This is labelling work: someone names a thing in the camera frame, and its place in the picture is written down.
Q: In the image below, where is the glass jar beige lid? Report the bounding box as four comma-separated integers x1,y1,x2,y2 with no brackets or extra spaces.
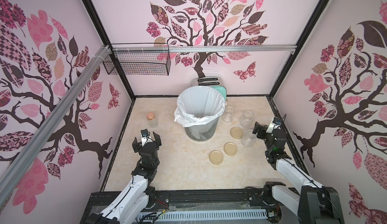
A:
241,129,257,147
222,106,235,123

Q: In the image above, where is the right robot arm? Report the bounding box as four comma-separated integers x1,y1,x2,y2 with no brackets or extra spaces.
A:
252,118,345,224

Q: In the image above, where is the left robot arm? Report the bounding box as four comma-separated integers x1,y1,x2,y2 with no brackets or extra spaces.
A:
85,129,162,224

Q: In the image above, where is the small bottle with cork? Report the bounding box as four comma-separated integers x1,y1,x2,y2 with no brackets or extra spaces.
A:
146,112,158,128

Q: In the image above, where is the grey mesh trash bin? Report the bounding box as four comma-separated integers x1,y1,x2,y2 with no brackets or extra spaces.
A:
185,118,219,142

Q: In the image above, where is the white plastic trash bag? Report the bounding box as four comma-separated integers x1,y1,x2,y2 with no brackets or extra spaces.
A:
174,86,226,128

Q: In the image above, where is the mint green toaster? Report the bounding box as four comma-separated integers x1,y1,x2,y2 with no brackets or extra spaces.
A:
191,76,227,100

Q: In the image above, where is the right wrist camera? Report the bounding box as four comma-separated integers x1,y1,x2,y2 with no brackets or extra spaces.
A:
266,117,282,133

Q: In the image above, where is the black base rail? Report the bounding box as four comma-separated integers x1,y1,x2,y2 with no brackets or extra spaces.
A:
80,187,342,224

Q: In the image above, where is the black wire basket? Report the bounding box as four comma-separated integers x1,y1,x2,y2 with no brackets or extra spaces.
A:
103,43,171,76

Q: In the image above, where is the white slotted cable duct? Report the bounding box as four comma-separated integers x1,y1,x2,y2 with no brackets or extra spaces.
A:
134,209,268,223

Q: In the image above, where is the aluminium rail back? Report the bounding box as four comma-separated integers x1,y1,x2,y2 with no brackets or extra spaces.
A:
113,44,297,53

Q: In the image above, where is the aluminium rail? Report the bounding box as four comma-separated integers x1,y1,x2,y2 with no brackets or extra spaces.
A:
113,44,297,53
1,45,111,205

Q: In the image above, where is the aluminium rail left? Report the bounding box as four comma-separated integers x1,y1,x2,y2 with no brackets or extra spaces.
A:
1,45,111,205

